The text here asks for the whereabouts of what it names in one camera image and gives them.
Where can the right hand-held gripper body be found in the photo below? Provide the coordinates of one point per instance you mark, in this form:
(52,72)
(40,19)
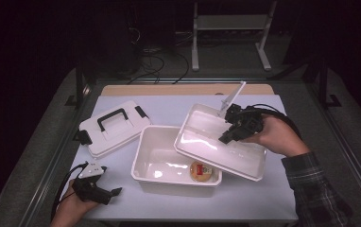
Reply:
(248,123)

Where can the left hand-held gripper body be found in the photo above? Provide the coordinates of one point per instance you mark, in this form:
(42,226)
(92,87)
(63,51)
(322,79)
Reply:
(90,189)

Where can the white tray lid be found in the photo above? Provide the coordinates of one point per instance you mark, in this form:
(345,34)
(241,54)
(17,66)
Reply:
(200,145)

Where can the round snack cup red label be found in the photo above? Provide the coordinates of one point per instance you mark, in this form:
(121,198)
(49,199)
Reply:
(201,172)

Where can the white plastic storage box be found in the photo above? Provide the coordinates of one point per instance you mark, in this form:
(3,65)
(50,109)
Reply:
(156,157)

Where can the person's left hand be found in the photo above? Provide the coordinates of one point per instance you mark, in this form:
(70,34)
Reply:
(71,211)

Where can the person's right hand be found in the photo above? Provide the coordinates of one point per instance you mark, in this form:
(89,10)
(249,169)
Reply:
(279,135)

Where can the wooden board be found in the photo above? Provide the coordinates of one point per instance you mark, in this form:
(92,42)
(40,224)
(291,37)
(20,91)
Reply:
(169,90)

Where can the grey metal stand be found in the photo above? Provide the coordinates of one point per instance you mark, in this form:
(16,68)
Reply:
(232,22)

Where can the black frame post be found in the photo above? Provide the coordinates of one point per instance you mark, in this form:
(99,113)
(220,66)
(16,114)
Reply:
(324,85)
(79,85)

